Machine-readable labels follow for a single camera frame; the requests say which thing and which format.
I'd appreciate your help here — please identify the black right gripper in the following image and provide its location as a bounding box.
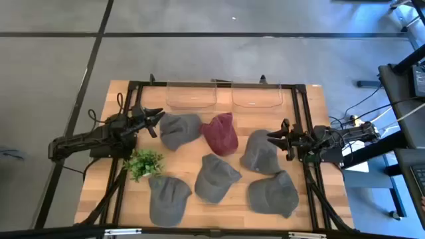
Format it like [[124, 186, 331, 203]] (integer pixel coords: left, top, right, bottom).
[[267, 118, 315, 162]]

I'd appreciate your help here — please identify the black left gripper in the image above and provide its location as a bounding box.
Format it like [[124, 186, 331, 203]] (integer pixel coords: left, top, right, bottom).
[[127, 103, 166, 139]]

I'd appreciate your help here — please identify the grey baseball cap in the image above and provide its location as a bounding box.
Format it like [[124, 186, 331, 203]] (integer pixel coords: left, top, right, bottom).
[[239, 129, 283, 176], [247, 170, 299, 219], [159, 112, 203, 152], [194, 153, 242, 204], [147, 175, 193, 228]]

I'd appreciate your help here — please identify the maroon baseball cap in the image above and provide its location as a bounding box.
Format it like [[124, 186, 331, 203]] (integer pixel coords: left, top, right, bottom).
[[199, 112, 239, 157]]

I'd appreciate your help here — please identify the clear plastic bin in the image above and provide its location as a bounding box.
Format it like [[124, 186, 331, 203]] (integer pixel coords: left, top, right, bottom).
[[165, 80, 218, 110], [231, 81, 284, 109]]

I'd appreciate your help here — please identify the small green potted plant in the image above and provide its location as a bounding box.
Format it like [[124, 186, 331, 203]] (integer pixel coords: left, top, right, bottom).
[[123, 148, 165, 183]]

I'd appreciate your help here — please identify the white power strip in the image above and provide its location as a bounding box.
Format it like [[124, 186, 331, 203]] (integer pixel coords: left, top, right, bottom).
[[348, 114, 365, 127]]

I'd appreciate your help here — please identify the white box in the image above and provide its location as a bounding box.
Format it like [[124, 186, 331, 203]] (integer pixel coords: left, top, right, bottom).
[[343, 141, 370, 173]]

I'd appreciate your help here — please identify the black floor foot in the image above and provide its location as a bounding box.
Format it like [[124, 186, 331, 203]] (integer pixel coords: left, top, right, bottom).
[[357, 79, 383, 89]]

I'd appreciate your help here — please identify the black side desk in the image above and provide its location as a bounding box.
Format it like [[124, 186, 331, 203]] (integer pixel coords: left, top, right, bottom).
[[341, 42, 425, 230]]

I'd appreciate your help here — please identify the black laptop keyboard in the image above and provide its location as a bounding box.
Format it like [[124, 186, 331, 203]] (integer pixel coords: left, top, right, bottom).
[[410, 165, 425, 197]]

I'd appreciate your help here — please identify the black desk device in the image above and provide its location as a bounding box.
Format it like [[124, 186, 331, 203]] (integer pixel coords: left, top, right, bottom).
[[411, 64, 425, 99]]

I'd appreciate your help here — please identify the black beam with silver brackets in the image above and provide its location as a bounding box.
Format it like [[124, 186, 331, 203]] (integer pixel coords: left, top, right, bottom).
[[0, 224, 425, 239]]

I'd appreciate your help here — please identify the grey metal stand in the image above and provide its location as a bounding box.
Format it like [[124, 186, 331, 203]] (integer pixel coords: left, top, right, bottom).
[[390, 0, 425, 50]]

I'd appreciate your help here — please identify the black aluminium table frame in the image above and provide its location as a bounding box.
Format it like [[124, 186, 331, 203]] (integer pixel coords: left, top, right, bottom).
[[74, 74, 356, 233]]

